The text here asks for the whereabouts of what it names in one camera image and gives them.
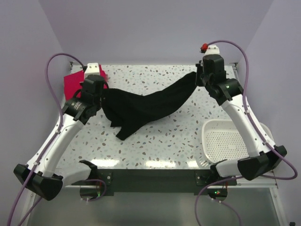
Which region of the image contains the black t shirt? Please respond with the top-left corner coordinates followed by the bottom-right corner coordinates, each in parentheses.
top-left (101, 72), bottom-right (196, 140)

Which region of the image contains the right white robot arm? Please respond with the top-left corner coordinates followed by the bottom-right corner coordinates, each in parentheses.
top-left (196, 54), bottom-right (287, 185)

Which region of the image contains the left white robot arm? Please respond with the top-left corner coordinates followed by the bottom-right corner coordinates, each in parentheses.
top-left (14, 75), bottom-right (107, 201)

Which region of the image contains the folded pink t shirt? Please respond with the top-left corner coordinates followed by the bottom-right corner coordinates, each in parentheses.
top-left (64, 65), bottom-right (108, 100)

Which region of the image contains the white perforated plastic basket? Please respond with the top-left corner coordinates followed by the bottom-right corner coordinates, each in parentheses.
top-left (201, 119), bottom-right (273, 165)

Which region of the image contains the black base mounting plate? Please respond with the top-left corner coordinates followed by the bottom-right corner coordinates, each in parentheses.
top-left (79, 168), bottom-right (237, 197)

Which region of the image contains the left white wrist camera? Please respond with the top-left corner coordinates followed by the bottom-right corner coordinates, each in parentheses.
top-left (83, 63), bottom-right (100, 77)

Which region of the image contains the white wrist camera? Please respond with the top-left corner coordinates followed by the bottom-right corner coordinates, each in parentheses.
top-left (83, 63), bottom-right (100, 77)
top-left (200, 43), bottom-right (220, 56)

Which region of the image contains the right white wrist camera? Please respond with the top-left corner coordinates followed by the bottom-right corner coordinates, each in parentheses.
top-left (200, 43), bottom-right (220, 56)

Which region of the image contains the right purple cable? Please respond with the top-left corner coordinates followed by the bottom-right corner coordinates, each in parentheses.
top-left (190, 40), bottom-right (298, 226)

